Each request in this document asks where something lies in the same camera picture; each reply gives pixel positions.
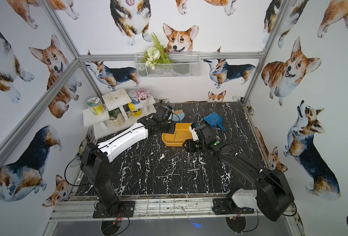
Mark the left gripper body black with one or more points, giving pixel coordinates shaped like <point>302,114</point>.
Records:
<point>164,111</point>

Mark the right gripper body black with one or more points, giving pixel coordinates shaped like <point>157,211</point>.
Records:
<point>192,144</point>

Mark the yellow plastic storage box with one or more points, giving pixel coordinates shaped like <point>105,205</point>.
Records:
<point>181,134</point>

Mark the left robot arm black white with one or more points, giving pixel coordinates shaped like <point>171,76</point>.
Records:
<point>96,159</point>

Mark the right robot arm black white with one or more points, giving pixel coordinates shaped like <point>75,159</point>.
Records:
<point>272,194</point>

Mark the small blue hand brush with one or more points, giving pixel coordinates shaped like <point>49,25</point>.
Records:
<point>178,115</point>

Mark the blue plastic dustpan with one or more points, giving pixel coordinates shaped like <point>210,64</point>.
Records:
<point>214,120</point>

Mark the yellow toy bottle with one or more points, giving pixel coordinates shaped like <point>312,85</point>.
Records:
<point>134,111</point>

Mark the pink flowers in white pot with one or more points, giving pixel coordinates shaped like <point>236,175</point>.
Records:
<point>142,95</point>

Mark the white tiered display shelf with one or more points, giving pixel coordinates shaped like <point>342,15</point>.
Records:
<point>113,100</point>

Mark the small plant in woven pot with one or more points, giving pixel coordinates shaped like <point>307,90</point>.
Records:
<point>116,118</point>

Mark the green white artificial flowers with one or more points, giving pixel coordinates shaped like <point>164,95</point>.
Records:
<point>155,55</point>

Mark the green lidded glass jar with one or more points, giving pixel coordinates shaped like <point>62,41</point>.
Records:
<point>96,106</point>

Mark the white wire wall basket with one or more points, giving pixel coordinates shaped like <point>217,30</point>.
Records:
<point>181,65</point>

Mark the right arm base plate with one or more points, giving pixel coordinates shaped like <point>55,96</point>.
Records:
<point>223,206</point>

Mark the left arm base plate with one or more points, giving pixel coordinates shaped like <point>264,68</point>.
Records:
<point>115,211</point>

